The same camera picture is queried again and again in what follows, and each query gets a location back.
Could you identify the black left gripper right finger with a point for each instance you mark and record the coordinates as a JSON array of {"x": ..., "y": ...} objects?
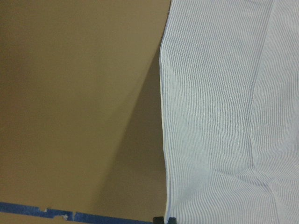
[{"x": 172, "y": 220}]

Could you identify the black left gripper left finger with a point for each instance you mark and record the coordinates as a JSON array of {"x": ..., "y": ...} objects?
[{"x": 158, "y": 220}]

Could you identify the light blue striped shirt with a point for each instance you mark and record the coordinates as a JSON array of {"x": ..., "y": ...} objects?
[{"x": 229, "y": 75}]

